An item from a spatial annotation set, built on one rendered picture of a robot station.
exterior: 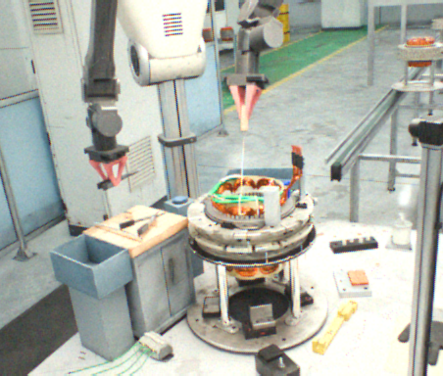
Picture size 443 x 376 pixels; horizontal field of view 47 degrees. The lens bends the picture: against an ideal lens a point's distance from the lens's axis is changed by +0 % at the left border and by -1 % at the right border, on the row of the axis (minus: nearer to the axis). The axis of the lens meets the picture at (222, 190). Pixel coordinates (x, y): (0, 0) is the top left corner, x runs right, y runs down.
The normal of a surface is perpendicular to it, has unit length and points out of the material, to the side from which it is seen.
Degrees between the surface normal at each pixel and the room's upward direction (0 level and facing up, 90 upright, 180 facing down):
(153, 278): 90
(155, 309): 90
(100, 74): 116
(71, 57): 90
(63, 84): 90
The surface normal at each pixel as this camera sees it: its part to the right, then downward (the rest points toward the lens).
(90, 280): -0.62, 0.34
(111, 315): 0.78, 0.17
